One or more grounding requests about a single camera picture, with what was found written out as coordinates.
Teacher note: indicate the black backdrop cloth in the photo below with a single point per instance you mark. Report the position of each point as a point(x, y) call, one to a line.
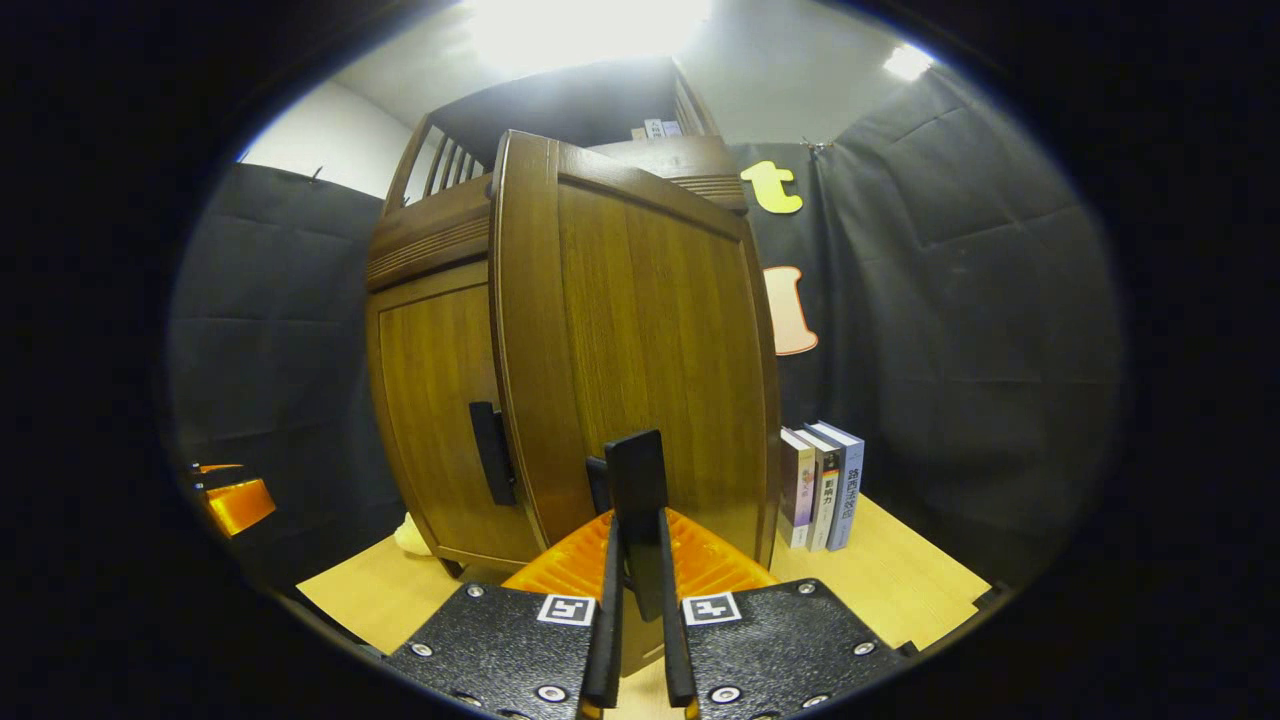
point(950, 300)

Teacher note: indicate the white dark-spine book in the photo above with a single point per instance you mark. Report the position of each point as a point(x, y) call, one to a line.
point(824, 500)

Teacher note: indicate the blue-grey book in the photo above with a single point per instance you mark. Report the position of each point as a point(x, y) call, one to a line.
point(850, 490)

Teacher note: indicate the wooden double-door shoe cabinet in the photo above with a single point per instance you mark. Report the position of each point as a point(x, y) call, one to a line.
point(430, 235)

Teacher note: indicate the large ceiling light panel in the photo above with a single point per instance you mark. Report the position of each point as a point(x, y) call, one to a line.
point(585, 30)

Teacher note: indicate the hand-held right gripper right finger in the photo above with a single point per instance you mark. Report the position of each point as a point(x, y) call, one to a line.
point(678, 650)

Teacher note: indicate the purple and white book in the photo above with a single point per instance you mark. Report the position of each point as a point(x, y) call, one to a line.
point(796, 490)

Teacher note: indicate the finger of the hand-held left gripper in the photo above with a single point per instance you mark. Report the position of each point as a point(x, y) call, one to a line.
point(238, 505)

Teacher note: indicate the wooden cabinet door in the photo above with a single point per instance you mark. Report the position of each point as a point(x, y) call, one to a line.
point(430, 400)
point(650, 320)

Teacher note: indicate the cream soft object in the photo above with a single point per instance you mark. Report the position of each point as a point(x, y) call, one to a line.
point(412, 536)

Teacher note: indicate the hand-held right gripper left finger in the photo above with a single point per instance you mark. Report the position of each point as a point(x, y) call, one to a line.
point(603, 640)

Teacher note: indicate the small ceiling light panel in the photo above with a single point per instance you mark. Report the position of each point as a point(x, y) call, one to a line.
point(907, 62)

